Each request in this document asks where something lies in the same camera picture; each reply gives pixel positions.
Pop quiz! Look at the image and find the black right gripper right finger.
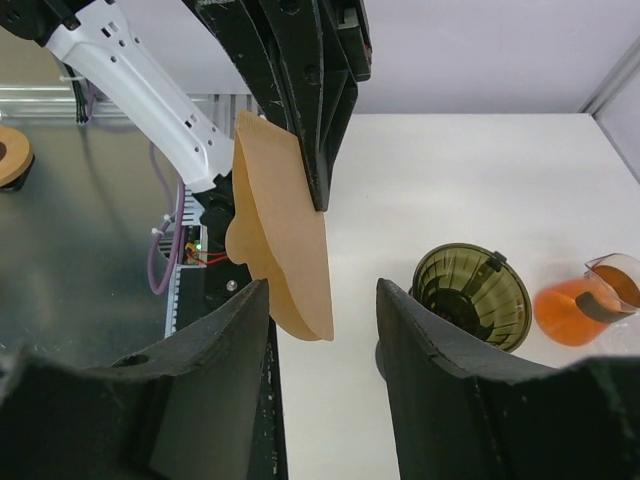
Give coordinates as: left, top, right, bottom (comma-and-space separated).
376, 279, 639, 479

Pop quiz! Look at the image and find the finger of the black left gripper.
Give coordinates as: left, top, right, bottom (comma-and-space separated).
185, 0, 293, 131
259, 1, 372, 211

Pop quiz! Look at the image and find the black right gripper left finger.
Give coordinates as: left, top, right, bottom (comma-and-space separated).
1, 280, 269, 479

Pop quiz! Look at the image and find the olive green plastic dripper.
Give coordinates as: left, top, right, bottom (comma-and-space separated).
410, 243, 532, 352

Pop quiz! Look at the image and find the brown paper coffee filter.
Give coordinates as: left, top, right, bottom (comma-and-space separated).
226, 111, 334, 341

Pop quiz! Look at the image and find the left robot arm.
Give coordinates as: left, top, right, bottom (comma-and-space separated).
1, 1, 373, 211

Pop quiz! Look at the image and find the orange liquid glass beaker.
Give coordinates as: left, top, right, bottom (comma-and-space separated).
533, 253, 639, 347

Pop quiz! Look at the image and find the wooden disc object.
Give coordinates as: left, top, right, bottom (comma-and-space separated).
0, 126, 35, 192

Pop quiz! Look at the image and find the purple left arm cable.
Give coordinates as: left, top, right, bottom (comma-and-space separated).
147, 139, 187, 295

